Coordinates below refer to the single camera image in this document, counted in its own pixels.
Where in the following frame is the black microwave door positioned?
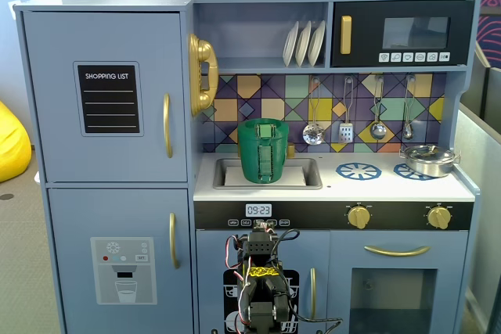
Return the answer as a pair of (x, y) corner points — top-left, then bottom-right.
(330, 0), (475, 68)

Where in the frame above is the steel toy pot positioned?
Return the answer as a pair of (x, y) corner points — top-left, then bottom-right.
(398, 149), (461, 178)

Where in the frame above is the black shopping list board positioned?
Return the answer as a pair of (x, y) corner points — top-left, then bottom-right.
(73, 61), (145, 138)

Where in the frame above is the gold dishwasher handle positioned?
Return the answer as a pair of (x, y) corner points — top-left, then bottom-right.
(309, 267), (317, 321)

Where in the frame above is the blue toy kitchen unit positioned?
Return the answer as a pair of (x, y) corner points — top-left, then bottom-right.
(13, 0), (482, 334)

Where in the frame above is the blue oven door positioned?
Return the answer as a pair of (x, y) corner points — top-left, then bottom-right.
(329, 231), (470, 334)

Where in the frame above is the metal skimmer spoon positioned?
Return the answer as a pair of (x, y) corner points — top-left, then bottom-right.
(301, 77), (326, 146)

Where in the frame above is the grey toy sink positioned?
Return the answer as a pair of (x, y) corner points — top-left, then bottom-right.
(213, 156), (324, 190)

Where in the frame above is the grey partition panel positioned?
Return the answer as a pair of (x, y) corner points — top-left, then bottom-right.
(453, 109), (501, 327)

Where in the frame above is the gold fridge door handle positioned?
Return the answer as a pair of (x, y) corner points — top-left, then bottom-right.
(162, 93), (174, 159)

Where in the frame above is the metal ladle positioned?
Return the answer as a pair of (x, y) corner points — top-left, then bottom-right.
(369, 75), (387, 141)

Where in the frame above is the metal slotted spatula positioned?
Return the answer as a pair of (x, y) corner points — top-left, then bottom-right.
(338, 77), (355, 143)

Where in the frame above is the blue freezer door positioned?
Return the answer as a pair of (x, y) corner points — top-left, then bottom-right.
(46, 188), (195, 334)

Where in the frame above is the white toy plate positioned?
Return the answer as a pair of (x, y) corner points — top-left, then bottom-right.
(307, 20), (326, 67)
(283, 20), (301, 68)
(294, 20), (313, 68)

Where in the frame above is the gold freezer door handle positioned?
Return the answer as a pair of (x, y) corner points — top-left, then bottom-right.
(168, 212), (181, 270)

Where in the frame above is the small metal spoon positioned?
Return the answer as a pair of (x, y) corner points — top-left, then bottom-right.
(402, 74), (416, 141)

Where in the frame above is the green plastic container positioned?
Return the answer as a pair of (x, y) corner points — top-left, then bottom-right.
(237, 126), (290, 185)

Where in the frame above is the yellow beanbag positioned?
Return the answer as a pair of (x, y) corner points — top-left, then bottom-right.
(0, 101), (32, 184)

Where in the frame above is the gold toy telephone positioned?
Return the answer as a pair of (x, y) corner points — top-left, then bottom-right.
(187, 33), (219, 117)

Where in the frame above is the gold microwave handle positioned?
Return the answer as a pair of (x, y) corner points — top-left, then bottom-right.
(339, 15), (352, 55)

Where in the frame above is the gold oven handle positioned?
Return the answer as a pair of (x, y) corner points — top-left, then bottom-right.
(363, 245), (431, 257)

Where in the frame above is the black power cable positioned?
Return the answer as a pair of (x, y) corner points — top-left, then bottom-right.
(287, 304), (344, 334)

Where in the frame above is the blue dishwasher door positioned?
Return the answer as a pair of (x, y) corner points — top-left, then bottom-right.
(195, 230), (330, 334)

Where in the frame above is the blue fridge door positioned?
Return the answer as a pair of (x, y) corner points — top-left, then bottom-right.
(22, 11), (189, 183)

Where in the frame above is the gold stove knob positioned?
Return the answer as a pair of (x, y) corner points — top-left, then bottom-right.
(347, 204), (372, 229)
(426, 205), (452, 230)

